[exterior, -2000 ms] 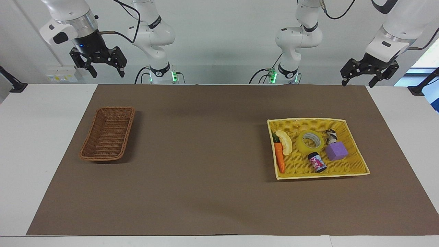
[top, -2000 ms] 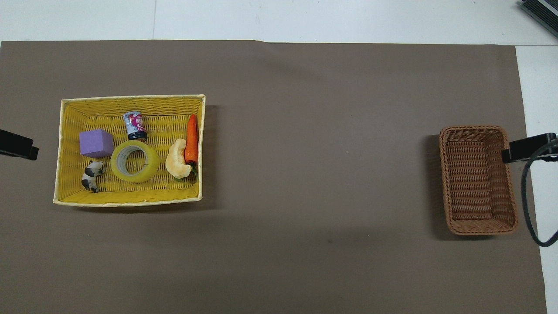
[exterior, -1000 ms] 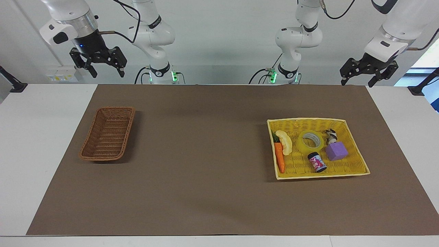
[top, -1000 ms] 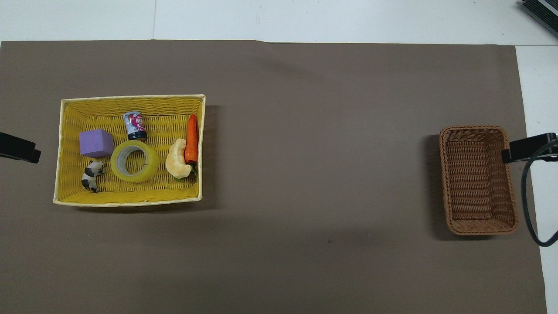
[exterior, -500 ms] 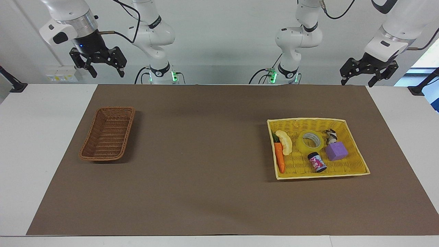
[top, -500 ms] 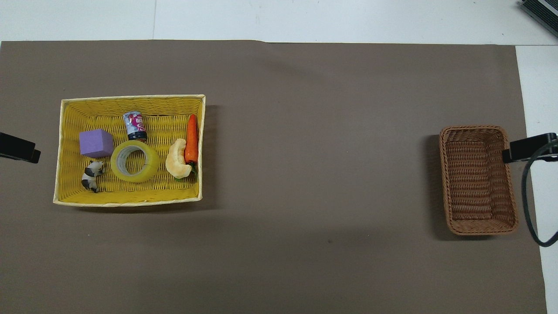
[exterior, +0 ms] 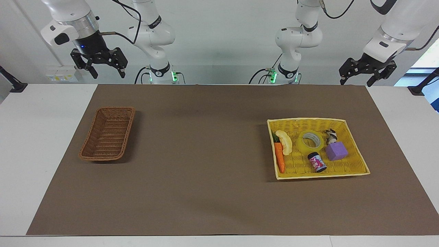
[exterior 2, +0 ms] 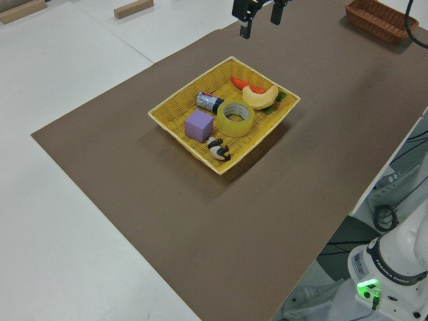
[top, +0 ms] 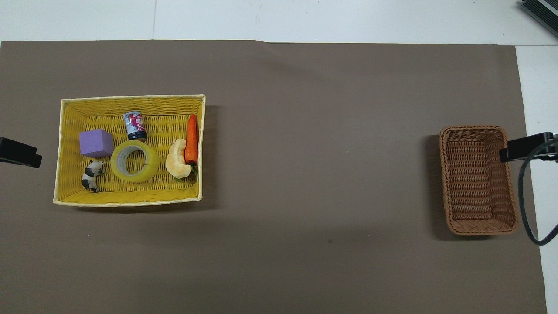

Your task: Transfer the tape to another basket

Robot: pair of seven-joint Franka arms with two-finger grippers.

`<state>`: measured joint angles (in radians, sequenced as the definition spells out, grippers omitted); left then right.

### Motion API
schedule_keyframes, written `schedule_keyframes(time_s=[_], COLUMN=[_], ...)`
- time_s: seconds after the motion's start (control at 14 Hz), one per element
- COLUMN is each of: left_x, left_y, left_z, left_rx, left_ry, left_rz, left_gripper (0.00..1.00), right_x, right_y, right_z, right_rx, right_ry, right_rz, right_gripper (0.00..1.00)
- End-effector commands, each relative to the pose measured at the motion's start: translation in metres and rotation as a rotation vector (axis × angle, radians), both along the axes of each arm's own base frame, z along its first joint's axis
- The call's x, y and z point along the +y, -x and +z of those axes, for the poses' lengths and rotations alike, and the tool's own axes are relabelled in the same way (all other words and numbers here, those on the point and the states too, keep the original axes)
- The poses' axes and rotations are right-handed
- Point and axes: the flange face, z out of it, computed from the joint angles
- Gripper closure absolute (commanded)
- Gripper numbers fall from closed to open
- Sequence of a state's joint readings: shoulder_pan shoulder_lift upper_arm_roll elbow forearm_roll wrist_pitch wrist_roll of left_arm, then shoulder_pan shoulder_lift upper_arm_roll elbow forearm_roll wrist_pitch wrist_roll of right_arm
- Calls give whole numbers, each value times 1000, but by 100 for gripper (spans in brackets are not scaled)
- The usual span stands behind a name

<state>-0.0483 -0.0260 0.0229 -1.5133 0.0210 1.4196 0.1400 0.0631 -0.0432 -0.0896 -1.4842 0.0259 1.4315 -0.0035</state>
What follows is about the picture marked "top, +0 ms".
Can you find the yellow tape roll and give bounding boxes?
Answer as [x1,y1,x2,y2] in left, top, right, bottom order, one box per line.
[110,140,160,184]

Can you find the brown wicker basket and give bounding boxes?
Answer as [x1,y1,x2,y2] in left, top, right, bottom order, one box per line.
[439,126,519,236]

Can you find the black cable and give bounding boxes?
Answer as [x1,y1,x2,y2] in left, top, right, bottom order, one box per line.
[518,139,558,246]

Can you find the black and white animal figurine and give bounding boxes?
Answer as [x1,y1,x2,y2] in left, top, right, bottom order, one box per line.
[81,160,106,193]

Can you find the black stand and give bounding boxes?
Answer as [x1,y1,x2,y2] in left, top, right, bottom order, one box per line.
[520,0,558,25]

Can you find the small printed drink can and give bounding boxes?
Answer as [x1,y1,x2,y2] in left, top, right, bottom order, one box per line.
[122,111,148,142]

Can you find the pale crescent toy bread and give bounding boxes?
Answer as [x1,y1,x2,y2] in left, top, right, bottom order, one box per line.
[165,139,192,179]

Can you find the orange toy carrot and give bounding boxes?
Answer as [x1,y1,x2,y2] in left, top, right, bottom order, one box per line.
[184,114,199,175]

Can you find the yellow woven basket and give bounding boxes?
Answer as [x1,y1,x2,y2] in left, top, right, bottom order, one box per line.
[53,94,206,207]

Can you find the purple foam cube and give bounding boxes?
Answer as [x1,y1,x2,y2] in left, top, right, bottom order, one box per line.
[79,129,115,158]

